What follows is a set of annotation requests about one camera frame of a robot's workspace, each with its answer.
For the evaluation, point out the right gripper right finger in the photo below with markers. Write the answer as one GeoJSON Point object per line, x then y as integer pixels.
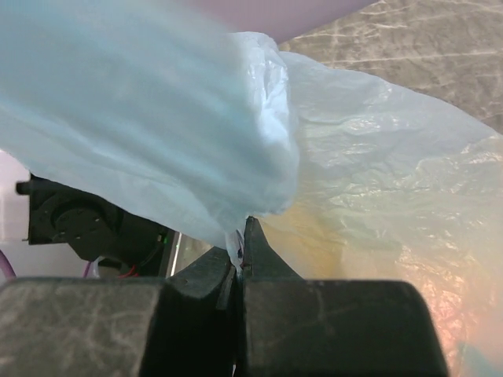
{"type": "Point", "coordinates": [295, 327]}

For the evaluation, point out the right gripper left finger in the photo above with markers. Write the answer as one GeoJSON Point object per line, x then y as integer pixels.
{"type": "Point", "coordinates": [174, 326]}

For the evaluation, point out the light blue plastic bag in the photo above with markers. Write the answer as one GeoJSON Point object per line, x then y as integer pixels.
{"type": "Point", "coordinates": [151, 106]}

